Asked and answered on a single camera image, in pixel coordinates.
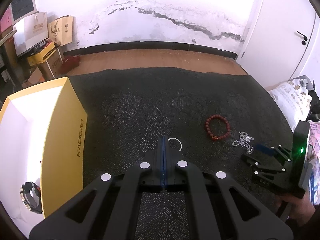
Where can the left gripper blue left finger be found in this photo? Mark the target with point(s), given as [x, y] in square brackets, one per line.
[158, 166]

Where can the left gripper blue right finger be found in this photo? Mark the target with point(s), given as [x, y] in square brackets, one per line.
[169, 157]

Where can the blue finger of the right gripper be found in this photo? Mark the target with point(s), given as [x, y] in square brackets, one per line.
[265, 150]

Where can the person's right hand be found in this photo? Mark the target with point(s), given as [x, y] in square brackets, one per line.
[301, 210]

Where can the pink printed bedding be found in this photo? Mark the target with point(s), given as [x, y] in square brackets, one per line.
[313, 158]

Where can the white printed pillow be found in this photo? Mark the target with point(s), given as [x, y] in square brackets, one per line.
[293, 99]

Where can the black patterned table mat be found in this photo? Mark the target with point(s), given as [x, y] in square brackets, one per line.
[213, 119]

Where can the yellow white open box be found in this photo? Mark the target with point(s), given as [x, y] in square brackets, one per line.
[42, 140]

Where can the gold black wristwatch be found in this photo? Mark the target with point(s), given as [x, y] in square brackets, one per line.
[30, 195]

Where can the brown cardboard box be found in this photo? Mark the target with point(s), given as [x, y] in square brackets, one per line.
[50, 69]

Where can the yellow black flat box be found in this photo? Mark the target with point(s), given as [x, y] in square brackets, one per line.
[42, 55]

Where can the brown paper gift bag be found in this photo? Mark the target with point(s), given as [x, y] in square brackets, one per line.
[61, 30]

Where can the white paper gift bag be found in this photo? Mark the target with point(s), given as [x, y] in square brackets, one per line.
[30, 31]

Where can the small framed chalkboard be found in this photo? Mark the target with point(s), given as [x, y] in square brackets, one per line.
[22, 8]

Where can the pink box on shelf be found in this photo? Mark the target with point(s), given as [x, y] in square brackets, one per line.
[6, 20]

